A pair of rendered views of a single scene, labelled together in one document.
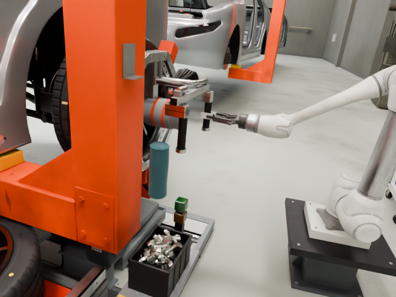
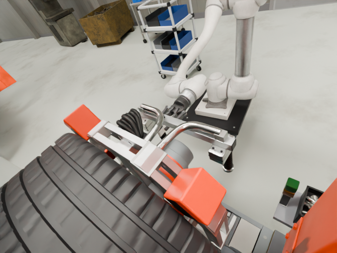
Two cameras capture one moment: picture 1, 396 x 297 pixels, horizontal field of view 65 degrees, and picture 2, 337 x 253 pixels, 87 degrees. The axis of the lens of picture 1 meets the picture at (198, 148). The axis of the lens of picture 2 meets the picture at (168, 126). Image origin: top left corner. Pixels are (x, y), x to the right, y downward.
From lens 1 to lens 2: 1.23 m
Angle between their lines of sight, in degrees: 49
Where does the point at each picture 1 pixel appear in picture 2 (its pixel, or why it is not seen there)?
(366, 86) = (217, 14)
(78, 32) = not seen: outside the picture
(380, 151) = (247, 47)
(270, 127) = (202, 89)
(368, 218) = (256, 83)
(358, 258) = (245, 104)
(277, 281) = not seen: hidden behind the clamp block
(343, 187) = (221, 83)
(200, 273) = not seen: hidden behind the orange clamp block
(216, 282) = (227, 187)
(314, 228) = (225, 114)
